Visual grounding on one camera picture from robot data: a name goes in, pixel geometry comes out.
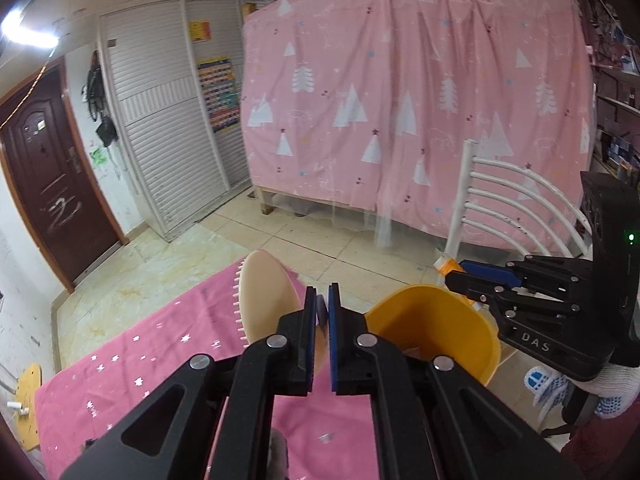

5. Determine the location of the yellow plastic basin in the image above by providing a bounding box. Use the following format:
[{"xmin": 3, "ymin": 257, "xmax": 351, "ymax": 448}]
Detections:
[{"xmin": 364, "ymin": 284, "xmax": 502, "ymax": 387}]

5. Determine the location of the white mosquito net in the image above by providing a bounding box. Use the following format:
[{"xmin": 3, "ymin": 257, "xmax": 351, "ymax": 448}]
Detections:
[{"xmin": 367, "ymin": 195, "xmax": 398, "ymax": 251}]

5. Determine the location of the brown wooden door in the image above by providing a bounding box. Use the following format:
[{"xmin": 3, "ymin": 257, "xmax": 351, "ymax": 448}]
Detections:
[{"xmin": 0, "ymin": 57, "xmax": 128, "ymax": 293}]

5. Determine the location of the wooden bed frame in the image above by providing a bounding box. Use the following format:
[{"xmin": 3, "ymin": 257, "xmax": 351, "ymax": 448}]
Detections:
[{"xmin": 252, "ymin": 185, "xmax": 376, "ymax": 216}]

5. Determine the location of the person's right hand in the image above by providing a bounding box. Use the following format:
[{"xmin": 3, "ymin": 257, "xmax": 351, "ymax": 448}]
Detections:
[{"xmin": 525, "ymin": 360, "xmax": 640, "ymax": 417}]

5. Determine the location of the cluttered wall shelf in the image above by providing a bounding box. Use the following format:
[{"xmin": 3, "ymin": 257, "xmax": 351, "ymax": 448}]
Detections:
[{"xmin": 575, "ymin": 0, "xmax": 640, "ymax": 176}]

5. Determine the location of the yellow wooden board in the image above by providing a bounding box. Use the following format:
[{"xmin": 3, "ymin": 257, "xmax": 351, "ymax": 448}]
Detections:
[{"xmin": 14, "ymin": 362, "xmax": 42, "ymax": 451}]

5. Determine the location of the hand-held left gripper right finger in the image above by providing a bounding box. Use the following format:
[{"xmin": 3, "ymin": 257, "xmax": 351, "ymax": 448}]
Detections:
[{"xmin": 328, "ymin": 284, "xmax": 586, "ymax": 480}]

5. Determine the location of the pink tree print curtain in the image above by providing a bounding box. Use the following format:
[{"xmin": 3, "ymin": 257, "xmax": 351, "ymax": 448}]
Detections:
[{"xmin": 241, "ymin": 0, "xmax": 598, "ymax": 256}]

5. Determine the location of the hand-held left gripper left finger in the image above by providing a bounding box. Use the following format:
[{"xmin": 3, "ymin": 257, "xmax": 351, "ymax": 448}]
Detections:
[{"xmin": 60, "ymin": 287, "xmax": 317, "ymax": 480}]

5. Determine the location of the white chair with orange seat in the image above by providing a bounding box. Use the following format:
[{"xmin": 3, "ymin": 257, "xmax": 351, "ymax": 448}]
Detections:
[{"xmin": 435, "ymin": 140, "xmax": 596, "ymax": 311}]

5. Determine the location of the small black hanging bag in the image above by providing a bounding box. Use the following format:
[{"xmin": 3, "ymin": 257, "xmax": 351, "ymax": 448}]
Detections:
[{"xmin": 96, "ymin": 115, "xmax": 118, "ymax": 147}]

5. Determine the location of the white sliding door wardrobe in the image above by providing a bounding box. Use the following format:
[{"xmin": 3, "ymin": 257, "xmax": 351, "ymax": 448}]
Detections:
[{"xmin": 97, "ymin": 0, "xmax": 256, "ymax": 241}]

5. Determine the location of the beige hair brush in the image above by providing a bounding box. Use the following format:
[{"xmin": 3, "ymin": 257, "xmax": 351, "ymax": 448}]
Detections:
[{"xmin": 232, "ymin": 250, "xmax": 331, "ymax": 376}]

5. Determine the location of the pink star tablecloth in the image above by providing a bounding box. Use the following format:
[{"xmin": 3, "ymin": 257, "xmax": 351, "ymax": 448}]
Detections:
[{"xmin": 32, "ymin": 262, "xmax": 381, "ymax": 480}]

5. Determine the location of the ceiling tube lamp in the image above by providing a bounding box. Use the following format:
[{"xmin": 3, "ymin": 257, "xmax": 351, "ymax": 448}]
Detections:
[{"xmin": 0, "ymin": 7, "xmax": 58, "ymax": 47}]

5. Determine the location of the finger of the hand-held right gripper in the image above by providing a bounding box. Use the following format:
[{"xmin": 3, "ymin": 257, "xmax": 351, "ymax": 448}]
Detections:
[
  {"xmin": 446, "ymin": 272, "xmax": 586, "ymax": 321},
  {"xmin": 459, "ymin": 255, "xmax": 593, "ymax": 288}
]

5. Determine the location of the colourful grid chart poster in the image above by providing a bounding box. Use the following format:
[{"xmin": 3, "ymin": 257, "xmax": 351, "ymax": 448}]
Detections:
[{"xmin": 197, "ymin": 56, "xmax": 241, "ymax": 133}]

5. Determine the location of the person's right forearm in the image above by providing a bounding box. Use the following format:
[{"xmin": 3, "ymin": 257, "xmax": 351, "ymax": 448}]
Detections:
[{"xmin": 565, "ymin": 410, "xmax": 640, "ymax": 480}]

